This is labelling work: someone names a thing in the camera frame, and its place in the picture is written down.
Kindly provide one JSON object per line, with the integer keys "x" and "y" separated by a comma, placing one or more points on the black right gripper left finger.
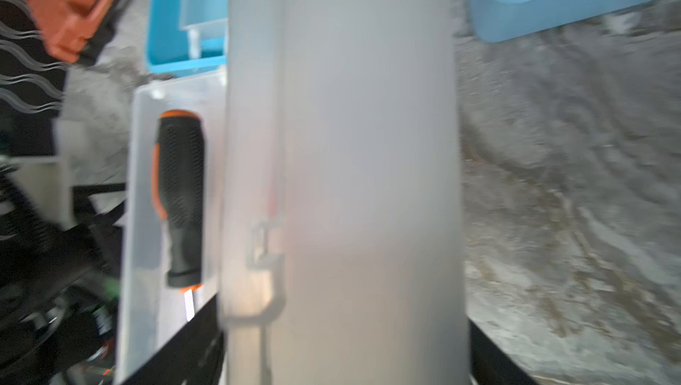
{"x": 170, "y": 339}

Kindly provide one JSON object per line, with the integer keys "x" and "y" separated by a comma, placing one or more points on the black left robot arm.
{"x": 60, "y": 288}

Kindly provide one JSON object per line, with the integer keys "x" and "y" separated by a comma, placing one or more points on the large orange black screwdriver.
{"x": 178, "y": 172}

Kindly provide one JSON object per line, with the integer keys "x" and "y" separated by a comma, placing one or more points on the pink toolbox with clear lid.
{"x": 333, "y": 219}

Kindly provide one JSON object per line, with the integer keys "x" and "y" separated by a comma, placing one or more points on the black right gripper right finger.
{"x": 489, "y": 365}

